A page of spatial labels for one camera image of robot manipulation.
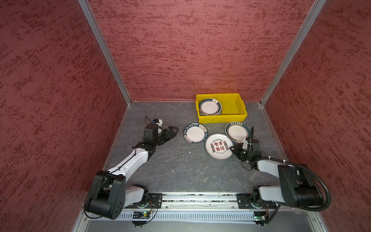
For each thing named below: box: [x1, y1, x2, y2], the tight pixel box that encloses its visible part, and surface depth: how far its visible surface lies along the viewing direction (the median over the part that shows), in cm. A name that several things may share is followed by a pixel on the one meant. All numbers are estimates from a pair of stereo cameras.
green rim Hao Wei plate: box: [183, 122, 209, 145], surface depth 103 cm
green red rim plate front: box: [199, 98, 223, 116], surface depth 113 cm
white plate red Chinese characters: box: [204, 133, 235, 160], surface depth 97 cm
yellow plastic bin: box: [195, 92, 248, 124], surface depth 116 cm
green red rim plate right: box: [225, 121, 251, 144], surface depth 105 cm
